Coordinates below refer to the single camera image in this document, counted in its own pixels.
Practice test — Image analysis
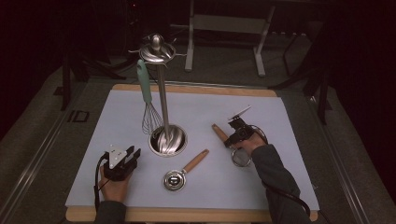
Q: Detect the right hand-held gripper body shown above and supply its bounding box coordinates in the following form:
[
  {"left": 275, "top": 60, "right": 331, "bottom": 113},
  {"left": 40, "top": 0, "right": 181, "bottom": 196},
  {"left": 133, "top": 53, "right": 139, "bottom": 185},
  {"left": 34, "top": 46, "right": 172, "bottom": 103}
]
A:
[{"left": 227, "top": 105, "right": 260, "bottom": 147}]

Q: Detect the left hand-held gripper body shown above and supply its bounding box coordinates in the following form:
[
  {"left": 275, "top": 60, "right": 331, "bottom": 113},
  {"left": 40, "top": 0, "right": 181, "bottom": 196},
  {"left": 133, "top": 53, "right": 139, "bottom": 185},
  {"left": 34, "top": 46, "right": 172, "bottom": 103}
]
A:
[{"left": 102, "top": 144, "right": 138, "bottom": 182}]

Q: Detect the small strainer with wooden handle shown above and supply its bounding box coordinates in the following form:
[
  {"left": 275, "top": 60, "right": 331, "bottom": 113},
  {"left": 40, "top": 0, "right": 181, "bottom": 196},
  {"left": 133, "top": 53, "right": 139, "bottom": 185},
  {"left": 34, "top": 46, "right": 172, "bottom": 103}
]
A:
[{"left": 211, "top": 123, "right": 252, "bottom": 168}]

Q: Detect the metal utensil stand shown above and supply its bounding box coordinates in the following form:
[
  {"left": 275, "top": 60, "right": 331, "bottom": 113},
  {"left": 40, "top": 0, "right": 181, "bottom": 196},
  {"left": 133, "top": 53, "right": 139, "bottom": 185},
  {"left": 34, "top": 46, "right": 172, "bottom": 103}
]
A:
[{"left": 128, "top": 33, "right": 189, "bottom": 158}]

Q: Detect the metal ladle with wooden handle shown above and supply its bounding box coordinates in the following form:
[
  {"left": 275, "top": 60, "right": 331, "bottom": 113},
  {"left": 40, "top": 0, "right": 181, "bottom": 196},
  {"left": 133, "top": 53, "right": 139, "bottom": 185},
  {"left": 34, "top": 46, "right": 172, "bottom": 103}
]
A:
[{"left": 163, "top": 148, "right": 210, "bottom": 192}]

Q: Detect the whisk with green handle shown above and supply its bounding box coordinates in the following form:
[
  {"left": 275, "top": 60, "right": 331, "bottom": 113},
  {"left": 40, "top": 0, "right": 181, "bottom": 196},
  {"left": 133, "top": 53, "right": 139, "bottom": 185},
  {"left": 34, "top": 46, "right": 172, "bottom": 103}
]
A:
[{"left": 135, "top": 59, "right": 164, "bottom": 136}]

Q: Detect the person's right hand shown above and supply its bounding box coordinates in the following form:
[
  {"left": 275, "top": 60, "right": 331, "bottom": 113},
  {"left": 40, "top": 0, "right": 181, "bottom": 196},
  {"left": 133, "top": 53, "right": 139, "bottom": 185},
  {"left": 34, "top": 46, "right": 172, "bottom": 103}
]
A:
[{"left": 232, "top": 130, "right": 269, "bottom": 159}]

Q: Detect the person's left hand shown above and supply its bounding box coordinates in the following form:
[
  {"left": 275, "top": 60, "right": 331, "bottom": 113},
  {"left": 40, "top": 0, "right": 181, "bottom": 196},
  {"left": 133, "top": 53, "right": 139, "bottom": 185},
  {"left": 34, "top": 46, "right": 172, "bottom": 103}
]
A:
[{"left": 98, "top": 169, "right": 134, "bottom": 203}]

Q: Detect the white paper sheet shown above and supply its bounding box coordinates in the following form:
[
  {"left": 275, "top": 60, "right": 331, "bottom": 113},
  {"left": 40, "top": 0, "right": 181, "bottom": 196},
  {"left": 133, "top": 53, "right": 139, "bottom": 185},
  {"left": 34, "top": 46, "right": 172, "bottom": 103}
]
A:
[{"left": 64, "top": 89, "right": 320, "bottom": 211}]

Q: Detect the black tripod stand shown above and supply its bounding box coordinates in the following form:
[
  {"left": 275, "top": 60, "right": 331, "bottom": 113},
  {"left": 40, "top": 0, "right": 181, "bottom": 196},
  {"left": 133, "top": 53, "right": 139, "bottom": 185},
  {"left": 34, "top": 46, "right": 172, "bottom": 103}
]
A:
[
  {"left": 268, "top": 29, "right": 333, "bottom": 126},
  {"left": 60, "top": 50, "right": 129, "bottom": 112}
]

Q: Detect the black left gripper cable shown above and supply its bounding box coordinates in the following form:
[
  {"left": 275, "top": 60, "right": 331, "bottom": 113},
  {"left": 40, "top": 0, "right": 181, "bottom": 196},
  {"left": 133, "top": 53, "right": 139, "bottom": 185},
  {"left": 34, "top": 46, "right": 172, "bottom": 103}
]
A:
[{"left": 93, "top": 153, "right": 110, "bottom": 212}]

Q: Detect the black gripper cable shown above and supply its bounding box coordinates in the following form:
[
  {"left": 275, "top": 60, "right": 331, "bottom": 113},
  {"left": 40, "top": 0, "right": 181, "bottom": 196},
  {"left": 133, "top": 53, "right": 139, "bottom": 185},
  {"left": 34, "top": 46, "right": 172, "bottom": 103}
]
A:
[
  {"left": 247, "top": 124, "right": 334, "bottom": 224},
  {"left": 93, "top": 153, "right": 110, "bottom": 212}
]

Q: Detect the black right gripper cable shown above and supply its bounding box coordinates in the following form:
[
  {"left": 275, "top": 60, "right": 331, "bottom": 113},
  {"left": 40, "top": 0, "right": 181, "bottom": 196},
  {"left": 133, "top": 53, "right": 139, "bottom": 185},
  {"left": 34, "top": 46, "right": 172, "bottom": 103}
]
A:
[{"left": 247, "top": 124, "right": 334, "bottom": 224}]

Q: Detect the grey metal frame stand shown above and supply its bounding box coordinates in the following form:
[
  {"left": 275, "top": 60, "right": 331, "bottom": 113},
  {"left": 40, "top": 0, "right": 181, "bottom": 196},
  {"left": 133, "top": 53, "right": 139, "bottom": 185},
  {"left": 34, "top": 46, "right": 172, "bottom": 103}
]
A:
[{"left": 170, "top": 0, "right": 276, "bottom": 78}]

